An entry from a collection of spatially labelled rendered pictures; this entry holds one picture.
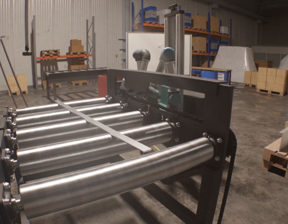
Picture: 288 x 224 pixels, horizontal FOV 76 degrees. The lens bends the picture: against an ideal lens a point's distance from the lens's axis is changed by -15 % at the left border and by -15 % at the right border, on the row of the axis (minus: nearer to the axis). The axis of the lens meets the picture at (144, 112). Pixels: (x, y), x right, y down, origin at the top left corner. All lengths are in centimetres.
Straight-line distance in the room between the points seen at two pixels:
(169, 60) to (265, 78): 779
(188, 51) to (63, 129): 546
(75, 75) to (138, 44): 203
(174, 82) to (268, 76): 836
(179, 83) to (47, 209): 88
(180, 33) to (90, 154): 167
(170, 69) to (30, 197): 162
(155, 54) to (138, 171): 546
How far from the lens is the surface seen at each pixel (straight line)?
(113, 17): 1255
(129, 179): 74
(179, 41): 228
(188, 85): 112
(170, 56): 193
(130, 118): 136
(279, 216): 214
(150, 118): 143
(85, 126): 125
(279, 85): 931
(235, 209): 206
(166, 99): 248
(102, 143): 99
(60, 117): 151
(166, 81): 125
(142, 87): 149
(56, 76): 629
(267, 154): 271
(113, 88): 191
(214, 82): 100
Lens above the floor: 127
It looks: 15 degrees down
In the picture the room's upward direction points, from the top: straight up
